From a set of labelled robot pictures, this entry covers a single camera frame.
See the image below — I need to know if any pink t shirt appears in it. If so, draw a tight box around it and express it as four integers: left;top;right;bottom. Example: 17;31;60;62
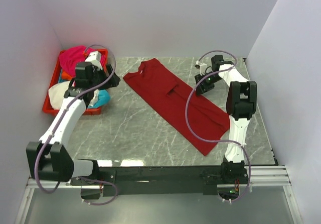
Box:
59;46;107;77

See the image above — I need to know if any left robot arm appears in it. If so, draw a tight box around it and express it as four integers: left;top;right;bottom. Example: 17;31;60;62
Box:
26;60;120;185

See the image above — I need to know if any red plastic bin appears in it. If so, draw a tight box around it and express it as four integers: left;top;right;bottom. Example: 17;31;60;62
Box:
42;49;108;117

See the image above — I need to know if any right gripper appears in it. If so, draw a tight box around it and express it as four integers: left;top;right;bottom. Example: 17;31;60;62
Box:
194;72;222;96

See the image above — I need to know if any dark red t shirt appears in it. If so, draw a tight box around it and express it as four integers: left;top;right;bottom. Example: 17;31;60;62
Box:
123;58;230;156

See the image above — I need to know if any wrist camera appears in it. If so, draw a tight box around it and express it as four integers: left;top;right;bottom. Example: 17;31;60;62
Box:
195;60;208;75
85;51;103;70

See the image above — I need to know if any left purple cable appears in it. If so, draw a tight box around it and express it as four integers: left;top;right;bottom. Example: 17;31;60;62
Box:
35;44;118;206

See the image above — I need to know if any orange t shirt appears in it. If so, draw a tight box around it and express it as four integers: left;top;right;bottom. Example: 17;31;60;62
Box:
61;70;73;81

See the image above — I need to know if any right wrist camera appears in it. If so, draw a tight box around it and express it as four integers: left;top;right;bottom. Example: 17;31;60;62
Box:
195;60;208;75

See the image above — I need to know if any turquoise t shirt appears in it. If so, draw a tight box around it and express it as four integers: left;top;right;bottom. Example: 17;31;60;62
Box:
87;89;111;108

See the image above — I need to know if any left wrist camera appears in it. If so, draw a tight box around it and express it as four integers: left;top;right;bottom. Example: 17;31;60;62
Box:
85;51;103;70

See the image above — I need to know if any white t shirt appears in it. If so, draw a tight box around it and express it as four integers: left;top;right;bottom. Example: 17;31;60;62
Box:
48;80;99;110

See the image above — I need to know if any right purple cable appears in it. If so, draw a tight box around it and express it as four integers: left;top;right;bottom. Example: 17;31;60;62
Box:
185;50;252;203

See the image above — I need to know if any purple cable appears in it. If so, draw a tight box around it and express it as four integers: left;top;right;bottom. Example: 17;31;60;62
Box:
35;44;118;206
185;50;252;203

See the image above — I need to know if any black base beam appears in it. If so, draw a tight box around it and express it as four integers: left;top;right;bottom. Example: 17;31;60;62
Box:
70;165;251;198

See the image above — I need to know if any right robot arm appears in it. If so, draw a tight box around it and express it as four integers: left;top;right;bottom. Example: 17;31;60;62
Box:
195;55;257;183

